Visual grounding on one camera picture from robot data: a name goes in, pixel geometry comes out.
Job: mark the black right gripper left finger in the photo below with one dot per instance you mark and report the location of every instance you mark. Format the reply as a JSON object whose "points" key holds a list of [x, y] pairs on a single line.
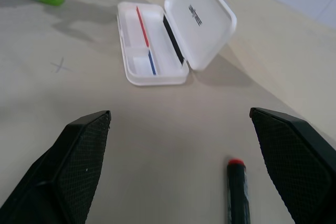
{"points": [[65, 171]]}

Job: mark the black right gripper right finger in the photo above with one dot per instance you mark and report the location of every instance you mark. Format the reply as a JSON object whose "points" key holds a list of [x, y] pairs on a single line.
{"points": [[294, 161]]}

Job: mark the black pen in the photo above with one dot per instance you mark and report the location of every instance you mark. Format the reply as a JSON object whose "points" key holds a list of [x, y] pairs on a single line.
{"points": [[172, 39]]}

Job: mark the red and blue pencil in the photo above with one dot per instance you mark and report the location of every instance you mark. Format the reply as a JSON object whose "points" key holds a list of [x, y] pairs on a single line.
{"points": [[147, 41]]}

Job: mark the white plastic pencil case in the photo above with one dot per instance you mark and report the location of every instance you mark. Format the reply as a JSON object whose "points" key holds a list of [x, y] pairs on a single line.
{"points": [[173, 35]]}

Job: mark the black marker with red cap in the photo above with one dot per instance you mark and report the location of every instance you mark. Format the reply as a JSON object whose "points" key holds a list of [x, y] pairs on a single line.
{"points": [[237, 192]]}

